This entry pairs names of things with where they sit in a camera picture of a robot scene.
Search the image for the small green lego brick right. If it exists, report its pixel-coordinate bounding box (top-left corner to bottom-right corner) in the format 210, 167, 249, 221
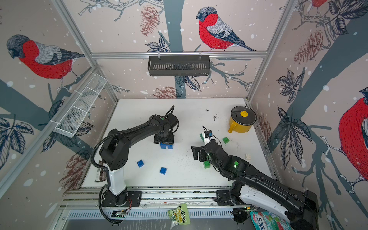
222, 137, 230, 144

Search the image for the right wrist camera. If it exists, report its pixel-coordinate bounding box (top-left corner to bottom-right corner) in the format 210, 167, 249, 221
203, 130, 213, 139

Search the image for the yellow pot with glass lid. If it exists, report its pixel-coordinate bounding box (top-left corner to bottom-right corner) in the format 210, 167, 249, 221
228, 105, 257, 133

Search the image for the long blue lego brick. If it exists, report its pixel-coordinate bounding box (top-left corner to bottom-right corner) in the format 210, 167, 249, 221
160, 143, 173, 150

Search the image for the colourful wipes pack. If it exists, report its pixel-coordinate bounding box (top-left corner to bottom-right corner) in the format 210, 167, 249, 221
250, 211, 292, 230

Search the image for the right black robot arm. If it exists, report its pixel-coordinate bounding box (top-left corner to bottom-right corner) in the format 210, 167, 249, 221
191, 140, 319, 230

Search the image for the green lego brick lower left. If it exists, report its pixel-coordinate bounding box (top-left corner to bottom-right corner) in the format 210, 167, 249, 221
203, 161, 211, 169

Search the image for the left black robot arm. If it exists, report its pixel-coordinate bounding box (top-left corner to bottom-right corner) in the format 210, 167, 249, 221
91, 114, 179, 196

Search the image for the green snack bag front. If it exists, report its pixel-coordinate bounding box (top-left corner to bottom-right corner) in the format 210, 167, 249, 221
167, 203, 191, 229

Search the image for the white wire mesh basket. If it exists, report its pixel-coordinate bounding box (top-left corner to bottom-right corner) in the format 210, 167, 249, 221
54, 73, 107, 138

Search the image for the blue lego brick bottom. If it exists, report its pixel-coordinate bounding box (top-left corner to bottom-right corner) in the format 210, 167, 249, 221
160, 167, 167, 175

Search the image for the black wire shelf basket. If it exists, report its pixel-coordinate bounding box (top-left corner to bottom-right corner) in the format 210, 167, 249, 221
148, 55, 210, 77

